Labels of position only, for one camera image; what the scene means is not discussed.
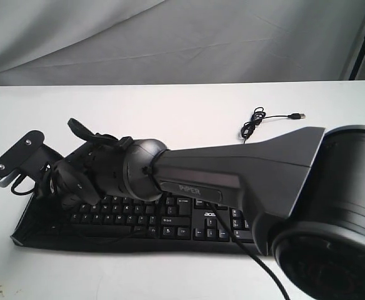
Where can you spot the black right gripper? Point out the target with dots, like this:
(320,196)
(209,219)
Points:
(92,171)

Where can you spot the black Acer keyboard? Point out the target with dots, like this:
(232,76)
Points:
(116,224)

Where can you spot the grey fabric backdrop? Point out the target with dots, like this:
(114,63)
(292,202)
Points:
(72,43)

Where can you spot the black Piper right robot arm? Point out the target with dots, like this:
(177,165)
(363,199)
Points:
(303,193)

